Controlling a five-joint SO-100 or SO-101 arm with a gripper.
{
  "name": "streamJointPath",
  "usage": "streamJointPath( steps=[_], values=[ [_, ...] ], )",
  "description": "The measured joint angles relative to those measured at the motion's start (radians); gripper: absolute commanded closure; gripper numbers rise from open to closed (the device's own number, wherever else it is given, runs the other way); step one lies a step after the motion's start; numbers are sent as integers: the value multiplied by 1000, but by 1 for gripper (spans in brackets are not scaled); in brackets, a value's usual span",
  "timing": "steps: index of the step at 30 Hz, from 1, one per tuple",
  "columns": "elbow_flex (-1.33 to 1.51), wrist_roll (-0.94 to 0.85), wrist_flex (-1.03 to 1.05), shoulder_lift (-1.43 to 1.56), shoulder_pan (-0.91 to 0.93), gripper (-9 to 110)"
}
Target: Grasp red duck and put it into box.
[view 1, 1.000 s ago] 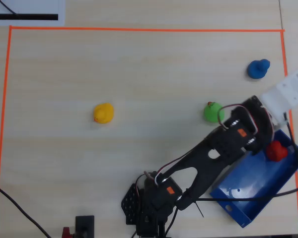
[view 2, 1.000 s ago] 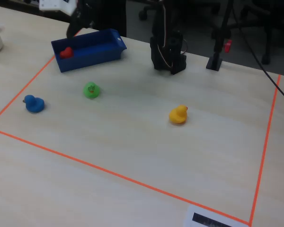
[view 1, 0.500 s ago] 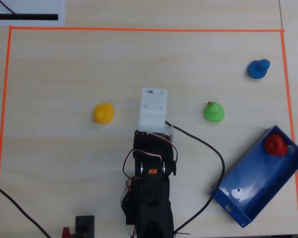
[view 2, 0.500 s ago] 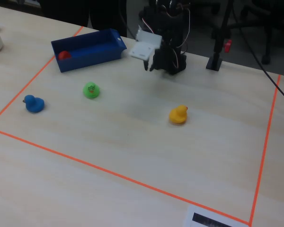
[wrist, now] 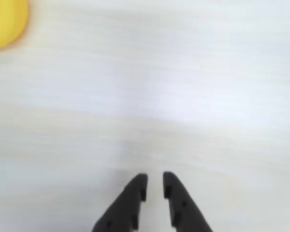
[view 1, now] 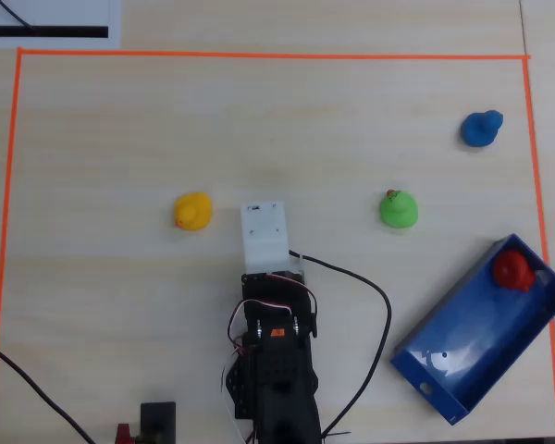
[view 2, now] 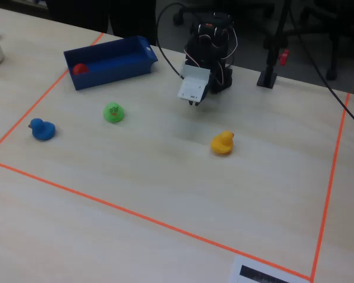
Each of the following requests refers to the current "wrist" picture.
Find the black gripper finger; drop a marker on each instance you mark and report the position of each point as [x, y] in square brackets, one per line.
[183, 207]
[128, 205]

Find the yellow rubber duck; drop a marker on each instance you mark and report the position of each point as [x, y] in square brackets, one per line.
[4, 21]

